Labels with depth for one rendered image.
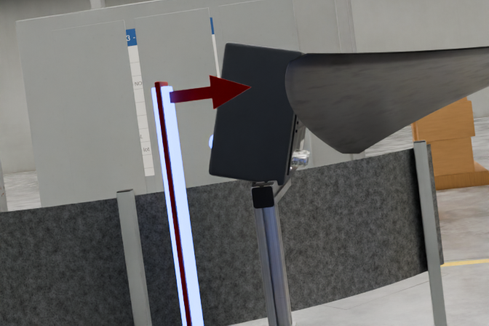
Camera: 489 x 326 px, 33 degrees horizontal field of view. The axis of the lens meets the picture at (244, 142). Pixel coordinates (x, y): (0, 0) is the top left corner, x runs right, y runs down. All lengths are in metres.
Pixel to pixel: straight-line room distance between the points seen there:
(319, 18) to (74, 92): 2.75
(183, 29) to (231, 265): 4.50
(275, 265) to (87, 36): 5.87
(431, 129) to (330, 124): 8.00
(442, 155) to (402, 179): 6.01
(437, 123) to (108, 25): 3.58
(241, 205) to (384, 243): 0.50
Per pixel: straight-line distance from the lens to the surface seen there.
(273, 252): 1.11
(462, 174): 8.67
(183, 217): 0.58
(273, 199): 1.10
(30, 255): 2.35
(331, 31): 4.81
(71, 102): 6.94
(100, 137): 6.87
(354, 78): 0.52
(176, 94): 0.58
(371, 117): 0.63
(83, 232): 2.30
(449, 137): 8.63
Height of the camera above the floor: 1.17
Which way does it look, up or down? 3 degrees down
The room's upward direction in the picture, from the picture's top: 7 degrees counter-clockwise
